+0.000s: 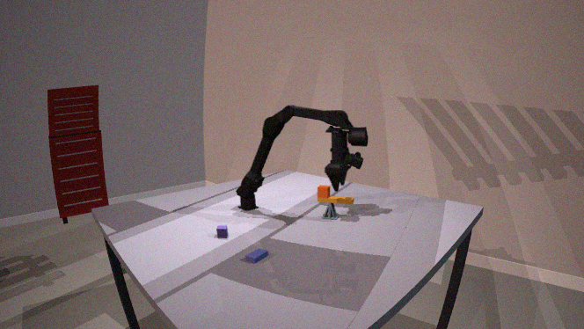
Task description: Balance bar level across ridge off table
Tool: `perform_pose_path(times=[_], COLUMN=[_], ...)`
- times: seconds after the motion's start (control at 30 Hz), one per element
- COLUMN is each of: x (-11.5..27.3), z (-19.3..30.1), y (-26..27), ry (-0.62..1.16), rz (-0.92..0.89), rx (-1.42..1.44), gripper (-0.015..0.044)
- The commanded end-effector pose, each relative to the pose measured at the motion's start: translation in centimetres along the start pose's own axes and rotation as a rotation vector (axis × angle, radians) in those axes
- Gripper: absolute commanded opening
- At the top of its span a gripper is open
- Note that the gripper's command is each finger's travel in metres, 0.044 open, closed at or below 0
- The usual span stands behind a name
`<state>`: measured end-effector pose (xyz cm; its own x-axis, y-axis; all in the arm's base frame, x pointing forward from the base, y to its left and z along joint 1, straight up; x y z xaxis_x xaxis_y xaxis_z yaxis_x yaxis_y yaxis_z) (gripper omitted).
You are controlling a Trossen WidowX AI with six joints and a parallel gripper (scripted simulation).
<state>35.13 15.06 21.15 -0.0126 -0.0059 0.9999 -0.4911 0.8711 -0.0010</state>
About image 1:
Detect orange rectangular bar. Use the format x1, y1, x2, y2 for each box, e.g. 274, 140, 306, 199
318, 186, 354, 204

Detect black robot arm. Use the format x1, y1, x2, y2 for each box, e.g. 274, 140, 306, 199
237, 106, 369, 210

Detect small purple cube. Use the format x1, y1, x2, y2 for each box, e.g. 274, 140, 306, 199
216, 225, 228, 238

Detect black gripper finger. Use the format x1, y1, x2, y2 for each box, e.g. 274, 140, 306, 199
326, 173, 344, 191
339, 165, 351, 185

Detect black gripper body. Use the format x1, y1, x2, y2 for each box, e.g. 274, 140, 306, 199
325, 145, 348, 174

